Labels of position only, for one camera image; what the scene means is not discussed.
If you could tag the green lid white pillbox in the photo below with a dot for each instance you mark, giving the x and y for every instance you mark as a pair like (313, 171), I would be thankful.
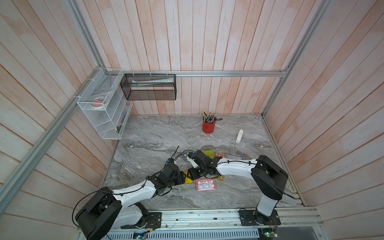
(209, 153)

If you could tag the red pillbox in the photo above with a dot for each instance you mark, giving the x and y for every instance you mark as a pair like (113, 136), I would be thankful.
(204, 185)

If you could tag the orange pillbox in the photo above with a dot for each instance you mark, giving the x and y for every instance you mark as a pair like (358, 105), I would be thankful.
(220, 155)

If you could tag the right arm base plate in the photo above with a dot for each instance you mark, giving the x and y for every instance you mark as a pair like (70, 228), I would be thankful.
(254, 218)

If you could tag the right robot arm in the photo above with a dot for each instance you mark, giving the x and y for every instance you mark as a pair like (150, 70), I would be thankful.
(269, 176)

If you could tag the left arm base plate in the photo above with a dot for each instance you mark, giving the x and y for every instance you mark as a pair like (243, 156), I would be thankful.
(149, 221)

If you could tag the yellow lid white pillbox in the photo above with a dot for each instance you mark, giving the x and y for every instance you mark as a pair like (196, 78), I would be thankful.
(188, 180)

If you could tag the red pen cup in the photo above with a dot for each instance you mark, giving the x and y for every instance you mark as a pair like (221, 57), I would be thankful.
(208, 128)

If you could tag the tape roll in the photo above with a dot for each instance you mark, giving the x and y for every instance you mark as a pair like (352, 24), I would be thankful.
(99, 102)

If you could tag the small yellow pillbox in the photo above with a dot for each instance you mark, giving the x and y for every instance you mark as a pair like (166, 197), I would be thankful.
(220, 178)

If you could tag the black mesh basket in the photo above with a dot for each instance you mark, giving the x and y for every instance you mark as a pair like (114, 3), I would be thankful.
(149, 87)

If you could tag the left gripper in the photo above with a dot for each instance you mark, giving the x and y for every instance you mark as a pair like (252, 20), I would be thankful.
(181, 180)

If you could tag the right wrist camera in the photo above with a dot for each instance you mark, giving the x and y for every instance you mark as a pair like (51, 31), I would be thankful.
(191, 159)

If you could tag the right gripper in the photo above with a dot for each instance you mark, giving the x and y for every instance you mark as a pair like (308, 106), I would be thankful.
(191, 171)

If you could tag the white wire shelf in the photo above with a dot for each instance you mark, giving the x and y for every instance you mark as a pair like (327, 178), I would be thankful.
(110, 121)

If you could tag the white rectangular device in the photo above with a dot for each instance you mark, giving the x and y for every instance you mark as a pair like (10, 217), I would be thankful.
(239, 136)

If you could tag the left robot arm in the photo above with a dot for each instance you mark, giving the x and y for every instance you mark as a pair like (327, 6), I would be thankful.
(109, 209)

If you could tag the blue pillbox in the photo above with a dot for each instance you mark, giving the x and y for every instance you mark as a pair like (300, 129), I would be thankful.
(234, 157)

